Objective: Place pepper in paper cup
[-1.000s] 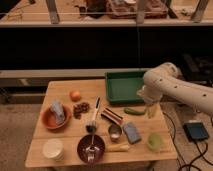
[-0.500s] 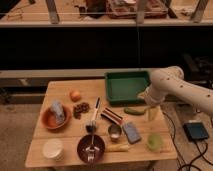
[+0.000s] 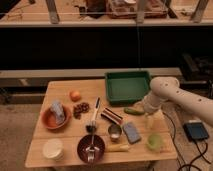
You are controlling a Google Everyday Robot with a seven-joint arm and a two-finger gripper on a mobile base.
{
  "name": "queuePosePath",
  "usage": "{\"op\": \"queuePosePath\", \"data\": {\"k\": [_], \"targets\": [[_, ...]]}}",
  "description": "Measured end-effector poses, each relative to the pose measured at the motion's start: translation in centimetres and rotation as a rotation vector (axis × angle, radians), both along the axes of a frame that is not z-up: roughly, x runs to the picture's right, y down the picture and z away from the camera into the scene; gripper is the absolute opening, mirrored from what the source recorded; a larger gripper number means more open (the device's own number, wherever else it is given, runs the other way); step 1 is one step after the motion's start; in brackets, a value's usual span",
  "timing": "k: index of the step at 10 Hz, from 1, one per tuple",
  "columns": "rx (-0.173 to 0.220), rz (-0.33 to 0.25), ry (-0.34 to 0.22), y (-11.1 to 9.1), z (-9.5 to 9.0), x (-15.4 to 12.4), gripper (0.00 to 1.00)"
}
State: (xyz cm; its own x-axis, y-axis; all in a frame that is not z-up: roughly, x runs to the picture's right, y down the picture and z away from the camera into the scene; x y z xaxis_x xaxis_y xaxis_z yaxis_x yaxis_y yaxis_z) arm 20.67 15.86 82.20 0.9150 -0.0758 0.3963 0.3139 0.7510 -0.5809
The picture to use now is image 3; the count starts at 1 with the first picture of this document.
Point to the black controller box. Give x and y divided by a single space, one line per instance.
195 131

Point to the metal fork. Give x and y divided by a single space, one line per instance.
91 150

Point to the blue sponge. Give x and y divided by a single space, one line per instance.
131 133

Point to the white paper cup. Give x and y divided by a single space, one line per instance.
53 149

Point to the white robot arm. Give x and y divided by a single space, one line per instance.
168 88

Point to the brown grape bunch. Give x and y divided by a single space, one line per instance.
80 108

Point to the green plastic cup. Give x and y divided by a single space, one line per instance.
155 142

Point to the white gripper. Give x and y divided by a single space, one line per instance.
151 104

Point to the small metal cup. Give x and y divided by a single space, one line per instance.
114 131

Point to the orange fruit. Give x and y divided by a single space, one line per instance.
75 96

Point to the green pepper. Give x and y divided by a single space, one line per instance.
133 112

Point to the green plastic tray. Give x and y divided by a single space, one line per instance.
126 87

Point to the yellow corn cob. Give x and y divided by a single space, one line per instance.
117 148

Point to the dark brown bowl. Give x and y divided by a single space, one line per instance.
84 143

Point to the orange bowl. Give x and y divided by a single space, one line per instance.
49 120

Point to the silver foil packet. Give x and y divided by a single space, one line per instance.
57 109

